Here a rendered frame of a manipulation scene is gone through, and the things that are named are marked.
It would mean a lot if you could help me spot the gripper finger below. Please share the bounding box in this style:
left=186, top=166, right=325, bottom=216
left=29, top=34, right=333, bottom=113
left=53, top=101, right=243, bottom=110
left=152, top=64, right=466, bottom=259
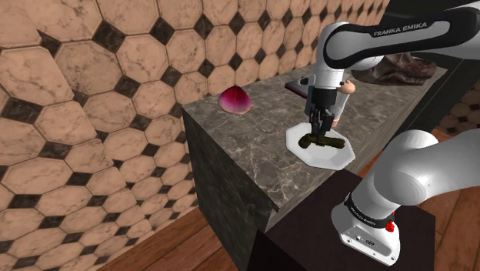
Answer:
left=308, top=108, right=321, bottom=136
left=318, top=109, right=335, bottom=142

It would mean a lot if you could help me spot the dark olive elongated vegetable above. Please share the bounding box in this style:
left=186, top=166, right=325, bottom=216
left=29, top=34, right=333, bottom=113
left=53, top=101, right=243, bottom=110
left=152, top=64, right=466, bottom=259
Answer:
left=298, top=132, right=346, bottom=150

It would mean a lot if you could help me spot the dark maroon tablet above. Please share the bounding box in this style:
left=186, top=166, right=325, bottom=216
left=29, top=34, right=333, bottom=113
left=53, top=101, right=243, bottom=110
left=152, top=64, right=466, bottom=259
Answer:
left=284, top=76, right=312, bottom=101

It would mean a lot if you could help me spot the white octagonal plate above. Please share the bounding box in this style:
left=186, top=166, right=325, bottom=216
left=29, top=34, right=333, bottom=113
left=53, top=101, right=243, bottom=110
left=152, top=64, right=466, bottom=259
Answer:
left=285, top=122, right=356, bottom=170

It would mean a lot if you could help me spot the brown crumpled lump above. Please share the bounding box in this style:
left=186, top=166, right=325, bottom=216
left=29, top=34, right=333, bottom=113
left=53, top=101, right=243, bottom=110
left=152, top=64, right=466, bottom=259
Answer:
left=350, top=52, right=438, bottom=87

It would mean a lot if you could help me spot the pink red dome-shaped fruit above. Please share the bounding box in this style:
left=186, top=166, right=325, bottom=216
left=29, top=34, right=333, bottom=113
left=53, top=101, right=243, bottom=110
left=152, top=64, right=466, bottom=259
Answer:
left=218, top=85, right=253, bottom=115

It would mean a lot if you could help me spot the dark robot stand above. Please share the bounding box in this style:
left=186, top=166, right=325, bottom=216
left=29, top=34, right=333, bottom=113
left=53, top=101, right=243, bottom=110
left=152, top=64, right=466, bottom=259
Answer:
left=246, top=169, right=437, bottom=271

